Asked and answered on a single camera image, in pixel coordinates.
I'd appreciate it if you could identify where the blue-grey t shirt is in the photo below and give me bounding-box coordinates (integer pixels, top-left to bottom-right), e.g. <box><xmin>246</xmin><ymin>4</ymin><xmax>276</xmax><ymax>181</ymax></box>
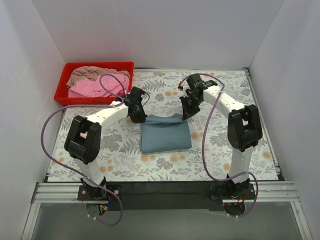
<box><xmin>140</xmin><ymin>113</ymin><xmax>192</xmax><ymax>154</ymax></box>

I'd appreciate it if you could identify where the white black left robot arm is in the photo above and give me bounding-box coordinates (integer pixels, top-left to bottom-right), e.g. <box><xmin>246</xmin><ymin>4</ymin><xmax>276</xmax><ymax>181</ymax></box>
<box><xmin>64</xmin><ymin>87</ymin><xmax>147</xmax><ymax>200</ymax></box>

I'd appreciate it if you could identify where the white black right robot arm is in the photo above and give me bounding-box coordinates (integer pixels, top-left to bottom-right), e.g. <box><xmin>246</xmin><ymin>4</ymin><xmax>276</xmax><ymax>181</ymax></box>
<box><xmin>177</xmin><ymin>73</ymin><xmax>263</xmax><ymax>199</ymax></box>

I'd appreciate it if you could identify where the beige t shirt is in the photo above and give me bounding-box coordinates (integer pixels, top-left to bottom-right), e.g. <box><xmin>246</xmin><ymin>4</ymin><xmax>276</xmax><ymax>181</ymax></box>
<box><xmin>66</xmin><ymin>66</ymin><xmax>130</xmax><ymax>88</ymax></box>

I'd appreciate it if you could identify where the pink t shirt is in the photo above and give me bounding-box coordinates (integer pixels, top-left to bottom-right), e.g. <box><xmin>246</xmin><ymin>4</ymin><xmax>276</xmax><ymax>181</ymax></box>
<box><xmin>68</xmin><ymin>75</ymin><xmax>124</xmax><ymax>98</ymax></box>

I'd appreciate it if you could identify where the red plastic bin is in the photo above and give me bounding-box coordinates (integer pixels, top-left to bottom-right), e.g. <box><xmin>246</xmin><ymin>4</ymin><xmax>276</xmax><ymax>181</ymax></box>
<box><xmin>54</xmin><ymin>61</ymin><xmax>134</xmax><ymax>106</ymax></box>

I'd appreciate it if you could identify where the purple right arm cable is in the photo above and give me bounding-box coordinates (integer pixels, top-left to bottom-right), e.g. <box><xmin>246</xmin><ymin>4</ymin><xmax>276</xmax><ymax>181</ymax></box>
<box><xmin>177</xmin><ymin>72</ymin><xmax>259</xmax><ymax>219</ymax></box>

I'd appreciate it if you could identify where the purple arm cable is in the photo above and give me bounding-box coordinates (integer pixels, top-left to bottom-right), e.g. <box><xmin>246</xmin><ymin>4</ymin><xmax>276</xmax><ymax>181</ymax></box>
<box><xmin>177</xmin><ymin>72</ymin><xmax>259</xmax><ymax>219</ymax></box>
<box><xmin>40</xmin><ymin>74</ymin><xmax>131</xmax><ymax>227</ymax></box>

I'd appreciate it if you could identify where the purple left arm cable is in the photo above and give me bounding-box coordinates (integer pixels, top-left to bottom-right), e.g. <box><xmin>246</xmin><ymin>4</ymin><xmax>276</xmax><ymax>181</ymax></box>
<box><xmin>40</xmin><ymin>74</ymin><xmax>131</xmax><ymax>227</ymax></box>

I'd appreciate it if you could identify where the aluminium right side rail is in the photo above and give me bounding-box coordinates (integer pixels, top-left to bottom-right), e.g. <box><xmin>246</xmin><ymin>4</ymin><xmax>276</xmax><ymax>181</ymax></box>
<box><xmin>241</xmin><ymin>66</ymin><xmax>286</xmax><ymax>181</ymax></box>

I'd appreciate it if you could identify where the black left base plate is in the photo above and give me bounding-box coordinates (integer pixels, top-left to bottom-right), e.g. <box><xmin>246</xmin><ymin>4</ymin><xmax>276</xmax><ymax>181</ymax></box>
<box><xmin>77</xmin><ymin>184</ymin><xmax>122</xmax><ymax>201</ymax></box>

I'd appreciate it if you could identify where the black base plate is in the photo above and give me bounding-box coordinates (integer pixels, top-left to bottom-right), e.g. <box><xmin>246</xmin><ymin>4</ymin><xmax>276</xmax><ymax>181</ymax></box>
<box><xmin>205</xmin><ymin>182</ymin><xmax>256</xmax><ymax>200</ymax></box>
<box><xmin>77</xmin><ymin>184</ymin><xmax>122</xmax><ymax>201</ymax></box>

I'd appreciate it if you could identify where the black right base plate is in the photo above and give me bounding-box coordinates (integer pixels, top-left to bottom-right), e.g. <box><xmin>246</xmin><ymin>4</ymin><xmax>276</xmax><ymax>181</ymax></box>
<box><xmin>205</xmin><ymin>182</ymin><xmax>256</xmax><ymax>200</ymax></box>

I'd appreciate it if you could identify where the aluminium front frame rail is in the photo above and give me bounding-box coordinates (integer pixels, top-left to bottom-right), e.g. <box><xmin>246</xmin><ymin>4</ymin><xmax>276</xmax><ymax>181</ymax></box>
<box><xmin>32</xmin><ymin>181</ymin><xmax>301</xmax><ymax>203</ymax></box>

